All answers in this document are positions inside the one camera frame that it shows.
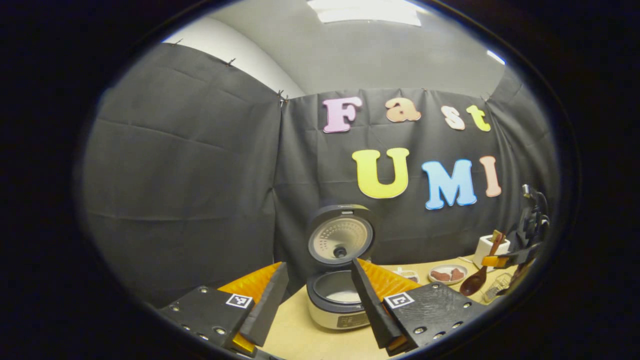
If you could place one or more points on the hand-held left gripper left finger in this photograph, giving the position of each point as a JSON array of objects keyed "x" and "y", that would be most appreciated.
[{"x": 270, "y": 305}]

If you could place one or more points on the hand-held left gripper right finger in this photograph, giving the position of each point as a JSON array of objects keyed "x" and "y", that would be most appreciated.
[{"x": 370, "y": 305}]

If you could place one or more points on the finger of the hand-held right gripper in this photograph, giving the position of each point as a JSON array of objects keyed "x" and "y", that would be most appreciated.
[{"x": 520, "y": 256}]

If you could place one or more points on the brown wooden spoon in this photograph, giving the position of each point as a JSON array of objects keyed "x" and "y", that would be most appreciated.
[{"x": 472, "y": 285}]

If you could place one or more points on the grey rice cooker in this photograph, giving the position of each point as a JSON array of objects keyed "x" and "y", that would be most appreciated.
[{"x": 340, "y": 240}]

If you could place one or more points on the brown toast slice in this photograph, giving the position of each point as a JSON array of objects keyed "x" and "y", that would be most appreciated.
[{"x": 496, "y": 235}]

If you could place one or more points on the white toaster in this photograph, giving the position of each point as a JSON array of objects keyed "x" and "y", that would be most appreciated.
[{"x": 484, "y": 248}]

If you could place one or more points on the white divided bean dish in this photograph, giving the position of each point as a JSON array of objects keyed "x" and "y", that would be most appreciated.
[{"x": 407, "y": 274}]

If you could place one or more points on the red meat piece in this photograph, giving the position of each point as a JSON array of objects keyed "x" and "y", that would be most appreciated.
[
  {"x": 457, "y": 274},
  {"x": 441, "y": 276}
]

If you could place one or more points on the round white plate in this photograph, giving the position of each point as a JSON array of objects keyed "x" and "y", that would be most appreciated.
[{"x": 447, "y": 266}]

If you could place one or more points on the ceiling light panel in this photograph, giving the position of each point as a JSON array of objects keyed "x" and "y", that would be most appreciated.
[
  {"x": 365, "y": 11},
  {"x": 496, "y": 57}
]

